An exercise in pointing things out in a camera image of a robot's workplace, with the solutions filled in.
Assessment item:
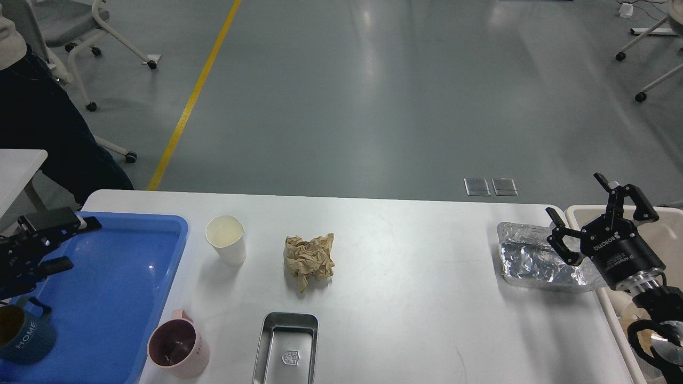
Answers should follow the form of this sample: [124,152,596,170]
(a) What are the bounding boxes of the dark blue HOME mug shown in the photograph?
[1,296,57,365]

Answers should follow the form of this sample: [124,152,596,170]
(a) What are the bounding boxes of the blue plastic tray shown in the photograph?
[1,212,188,383]

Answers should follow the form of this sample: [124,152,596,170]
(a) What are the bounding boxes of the white side table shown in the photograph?
[1,149,48,216]

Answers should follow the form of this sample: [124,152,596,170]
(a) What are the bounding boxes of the metal rectangular tin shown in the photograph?
[253,312,318,383]

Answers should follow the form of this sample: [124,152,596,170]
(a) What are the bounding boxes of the beige plastic bin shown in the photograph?
[565,205,682,383]

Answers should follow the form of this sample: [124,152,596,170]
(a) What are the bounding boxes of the floor socket plate right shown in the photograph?
[492,178,519,197]

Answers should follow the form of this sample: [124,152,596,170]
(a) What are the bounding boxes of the person in beige sweater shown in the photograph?
[1,17,134,205]

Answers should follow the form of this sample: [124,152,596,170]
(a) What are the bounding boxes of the crumpled brown paper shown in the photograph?
[284,233,335,293]

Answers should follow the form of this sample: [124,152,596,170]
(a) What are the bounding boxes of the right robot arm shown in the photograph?
[546,172,682,383]

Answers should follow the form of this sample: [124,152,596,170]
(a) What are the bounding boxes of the paper cup in bin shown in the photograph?
[607,290,642,320]

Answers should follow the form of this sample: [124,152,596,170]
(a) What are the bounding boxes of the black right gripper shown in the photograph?
[545,172,666,291]

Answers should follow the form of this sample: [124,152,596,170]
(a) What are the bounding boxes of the aluminium foil tray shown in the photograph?
[497,222,607,293]

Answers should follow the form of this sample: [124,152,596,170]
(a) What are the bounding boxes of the white paper cup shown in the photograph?
[205,215,246,266]

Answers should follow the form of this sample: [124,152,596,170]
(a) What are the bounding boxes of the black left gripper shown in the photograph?
[1,207,102,299]

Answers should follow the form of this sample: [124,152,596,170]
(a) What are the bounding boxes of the white chair base right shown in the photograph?
[615,0,683,103]

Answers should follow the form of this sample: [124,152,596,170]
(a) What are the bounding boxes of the pink plastic mug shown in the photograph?
[147,309,211,379]

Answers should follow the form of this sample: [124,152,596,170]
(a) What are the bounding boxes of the grey office chair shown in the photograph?
[2,1,157,70]
[46,48,137,164]

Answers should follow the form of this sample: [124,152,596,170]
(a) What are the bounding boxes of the floor socket plate left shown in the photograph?
[464,178,491,197]

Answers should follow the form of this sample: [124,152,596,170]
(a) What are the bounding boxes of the floor socket plate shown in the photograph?
[492,178,519,197]
[464,178,491,197]

